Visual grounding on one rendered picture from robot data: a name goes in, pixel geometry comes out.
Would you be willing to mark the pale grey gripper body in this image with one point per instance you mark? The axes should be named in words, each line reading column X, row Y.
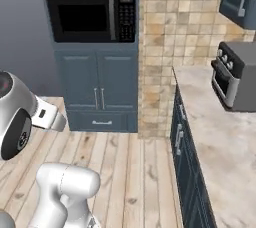
column 58, row 122

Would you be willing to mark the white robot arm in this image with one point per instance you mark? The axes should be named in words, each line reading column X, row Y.
column 63, row 185

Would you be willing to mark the tall blue cupboard unit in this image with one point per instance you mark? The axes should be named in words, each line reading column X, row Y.
column 100, row 72

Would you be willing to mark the black microwave oven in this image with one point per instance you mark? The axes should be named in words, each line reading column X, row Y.
column 85, row 17

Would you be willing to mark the blue base cupboard run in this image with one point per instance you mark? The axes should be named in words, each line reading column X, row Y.
column 186, row 165

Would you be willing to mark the black and silver toaster oven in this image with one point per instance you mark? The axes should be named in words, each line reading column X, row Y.
column 238, row 78

